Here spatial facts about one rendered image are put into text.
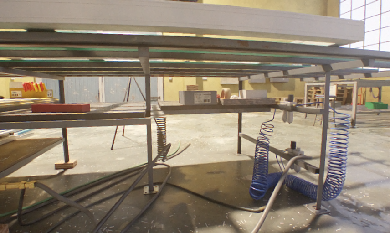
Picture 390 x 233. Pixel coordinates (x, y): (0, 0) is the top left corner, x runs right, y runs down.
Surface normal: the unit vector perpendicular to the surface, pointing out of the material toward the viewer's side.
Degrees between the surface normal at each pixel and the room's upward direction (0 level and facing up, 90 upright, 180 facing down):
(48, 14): 90
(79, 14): 90
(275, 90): 90
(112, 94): 90
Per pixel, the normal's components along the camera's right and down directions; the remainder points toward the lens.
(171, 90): 0.22, 0.10
